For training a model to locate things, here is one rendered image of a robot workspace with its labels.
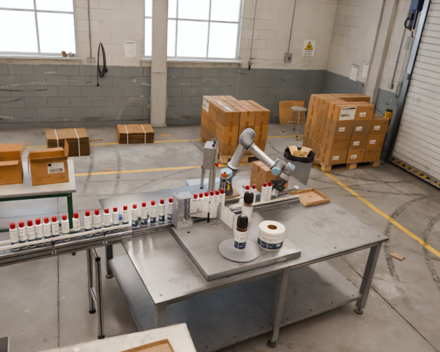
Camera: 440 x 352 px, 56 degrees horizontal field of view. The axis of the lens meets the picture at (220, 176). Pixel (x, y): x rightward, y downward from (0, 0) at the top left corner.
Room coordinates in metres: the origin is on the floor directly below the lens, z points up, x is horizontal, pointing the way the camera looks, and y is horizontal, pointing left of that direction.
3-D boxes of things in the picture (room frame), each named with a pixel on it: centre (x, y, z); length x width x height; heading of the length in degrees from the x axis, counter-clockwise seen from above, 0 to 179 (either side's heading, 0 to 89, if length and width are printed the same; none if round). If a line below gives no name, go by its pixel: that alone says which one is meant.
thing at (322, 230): (3.22, -0.20, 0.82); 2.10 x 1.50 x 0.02; 120
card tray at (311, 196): (3.74, -0.91, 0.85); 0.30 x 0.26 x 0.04; 120
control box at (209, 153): (3.26, 0.09, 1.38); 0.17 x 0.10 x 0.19; 175
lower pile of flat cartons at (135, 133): (7.40, 1.65, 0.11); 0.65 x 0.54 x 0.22; 109
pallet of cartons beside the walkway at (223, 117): (7.20, -0.15, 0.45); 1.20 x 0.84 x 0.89; 23
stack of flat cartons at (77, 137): (6.49, 2.58, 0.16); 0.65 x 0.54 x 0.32; 116
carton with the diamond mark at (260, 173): (3.84, -0.50, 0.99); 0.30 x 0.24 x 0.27; 121
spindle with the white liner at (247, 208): (3.04, -0.25, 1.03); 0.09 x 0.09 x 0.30
